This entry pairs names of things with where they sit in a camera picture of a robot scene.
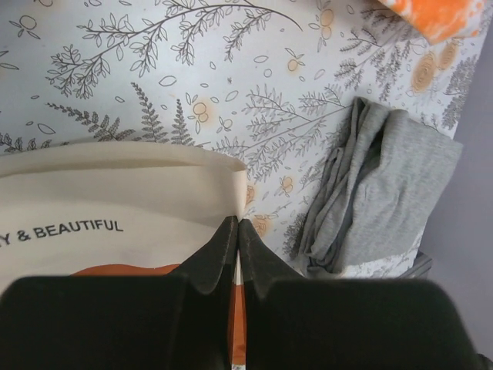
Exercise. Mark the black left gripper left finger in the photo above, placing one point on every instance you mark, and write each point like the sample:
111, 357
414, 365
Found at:
180, 320

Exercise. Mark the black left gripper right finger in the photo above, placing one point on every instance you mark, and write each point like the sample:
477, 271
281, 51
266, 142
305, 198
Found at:
293, 322

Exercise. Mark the orange and cream underwear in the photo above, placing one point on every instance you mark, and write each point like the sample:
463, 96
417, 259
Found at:
113, 209

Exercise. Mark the grey folded cloth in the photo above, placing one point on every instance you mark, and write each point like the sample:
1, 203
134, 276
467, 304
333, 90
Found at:
377, 191

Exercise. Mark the floral patterned table mat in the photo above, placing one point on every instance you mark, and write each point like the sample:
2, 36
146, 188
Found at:
269, 82

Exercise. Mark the orange white patterned cloth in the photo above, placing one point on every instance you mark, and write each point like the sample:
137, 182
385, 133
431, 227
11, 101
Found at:
439, 21

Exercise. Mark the aluminium frame rail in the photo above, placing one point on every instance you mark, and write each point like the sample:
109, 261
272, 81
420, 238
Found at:
420, 268

